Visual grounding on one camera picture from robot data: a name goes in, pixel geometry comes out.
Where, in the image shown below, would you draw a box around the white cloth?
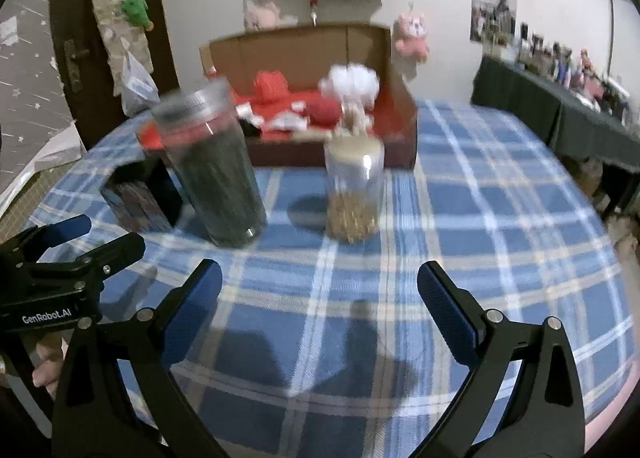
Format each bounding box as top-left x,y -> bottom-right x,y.
262,110 -> 308,133

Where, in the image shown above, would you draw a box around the dark brown door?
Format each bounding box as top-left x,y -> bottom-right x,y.
49,0 -> 176,149

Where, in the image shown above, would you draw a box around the table with black cloth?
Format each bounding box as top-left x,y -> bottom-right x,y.
470,54 -> 640,219

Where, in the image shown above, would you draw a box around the green plush toy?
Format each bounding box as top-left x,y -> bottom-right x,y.
121,0 -> 155,31

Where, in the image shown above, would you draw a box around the floral patterned tin box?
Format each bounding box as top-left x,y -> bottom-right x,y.
100,158 -> 183,234

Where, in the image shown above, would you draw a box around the small glass jar golden contents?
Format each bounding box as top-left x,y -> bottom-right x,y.
324,135 -> 386,244

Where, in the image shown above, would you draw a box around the person's left hand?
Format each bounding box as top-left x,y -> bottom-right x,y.
31,333 -> 68,387

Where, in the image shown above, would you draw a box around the cardboard box with red lining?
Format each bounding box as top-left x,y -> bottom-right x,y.
137,23 -> 418,170

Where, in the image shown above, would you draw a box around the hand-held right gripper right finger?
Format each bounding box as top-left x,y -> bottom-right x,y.
416,260 -> 586,458

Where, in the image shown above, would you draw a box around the white mesh bath pouf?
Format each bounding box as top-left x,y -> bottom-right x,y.
318,63 -> 379,111

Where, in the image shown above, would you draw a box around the hanging fabric organizer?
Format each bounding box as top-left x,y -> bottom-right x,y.
82,0 -> 155,96

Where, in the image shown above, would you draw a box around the white plastic sheet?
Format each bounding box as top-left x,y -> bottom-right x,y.
0,120 -> 83,216

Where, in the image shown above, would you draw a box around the white plastic bag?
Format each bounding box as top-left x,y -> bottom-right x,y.
121,50 -> 160,116

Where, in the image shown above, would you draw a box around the pale pink plush toy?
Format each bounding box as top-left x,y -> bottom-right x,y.
243,0 -> 296,31

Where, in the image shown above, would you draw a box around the large glass jar dark contents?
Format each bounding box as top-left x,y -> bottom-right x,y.
150,78 -> 268,248

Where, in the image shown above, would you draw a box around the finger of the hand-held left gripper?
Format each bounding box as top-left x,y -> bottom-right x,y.
0,214 -> 93,266
30,231 -> 147,294

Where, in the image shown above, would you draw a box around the pink plush pig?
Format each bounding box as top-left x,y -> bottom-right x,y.
392,12 -> 431,64

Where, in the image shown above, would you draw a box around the brass door handle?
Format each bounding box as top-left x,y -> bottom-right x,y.
62,38 -> 92,93

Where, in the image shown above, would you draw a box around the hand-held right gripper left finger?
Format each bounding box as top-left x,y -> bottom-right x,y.
51,258 -> 228,458

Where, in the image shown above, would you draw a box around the row of small bottles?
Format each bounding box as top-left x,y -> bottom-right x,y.
515,20 -> 640,126

